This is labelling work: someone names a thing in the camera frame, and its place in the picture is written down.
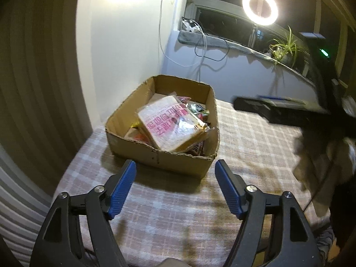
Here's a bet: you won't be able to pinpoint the person's right forearm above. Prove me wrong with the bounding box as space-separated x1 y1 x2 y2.
293 136 356 217

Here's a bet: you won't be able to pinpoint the cardboard box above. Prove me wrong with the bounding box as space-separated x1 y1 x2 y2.
105 75 220 179

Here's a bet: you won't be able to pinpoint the black cable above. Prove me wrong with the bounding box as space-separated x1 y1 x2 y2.
195 32 231 62

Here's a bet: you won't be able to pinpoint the ring light tripod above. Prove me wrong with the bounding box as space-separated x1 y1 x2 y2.
250 25 259 51

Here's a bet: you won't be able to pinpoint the long white cable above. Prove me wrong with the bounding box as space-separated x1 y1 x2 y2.
158 0 201 67

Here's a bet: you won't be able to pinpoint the white charging cable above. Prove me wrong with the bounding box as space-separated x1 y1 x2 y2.
196 30 208 82

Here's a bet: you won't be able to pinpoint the bagged sliced bread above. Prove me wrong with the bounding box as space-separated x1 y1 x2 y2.
135 95 210 153

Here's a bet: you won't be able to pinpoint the white power strip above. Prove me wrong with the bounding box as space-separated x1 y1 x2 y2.
182 19 202 33

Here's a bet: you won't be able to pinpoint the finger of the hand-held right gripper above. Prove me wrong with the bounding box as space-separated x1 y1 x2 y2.
257 95 318 107
233 97 330 130

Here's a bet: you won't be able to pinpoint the white cabinet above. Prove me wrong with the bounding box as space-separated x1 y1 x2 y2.
76 0 190 137

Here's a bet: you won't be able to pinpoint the potted spider plant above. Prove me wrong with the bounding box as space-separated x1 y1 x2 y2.
268 26 309 69

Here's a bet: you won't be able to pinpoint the foil candy packet zigzag ends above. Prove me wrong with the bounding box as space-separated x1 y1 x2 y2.
186 103 211 118

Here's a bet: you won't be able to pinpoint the plaid tablecloth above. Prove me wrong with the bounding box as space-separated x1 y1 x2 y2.
53 97 331 267

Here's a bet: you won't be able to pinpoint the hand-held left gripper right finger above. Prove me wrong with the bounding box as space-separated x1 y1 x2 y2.
214 159 323 267

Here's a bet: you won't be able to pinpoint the grey windowsill cloth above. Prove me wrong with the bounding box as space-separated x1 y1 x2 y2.
177 29 318 85

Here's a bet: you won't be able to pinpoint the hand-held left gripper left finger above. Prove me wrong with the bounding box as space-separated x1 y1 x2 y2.
29 159 137 267

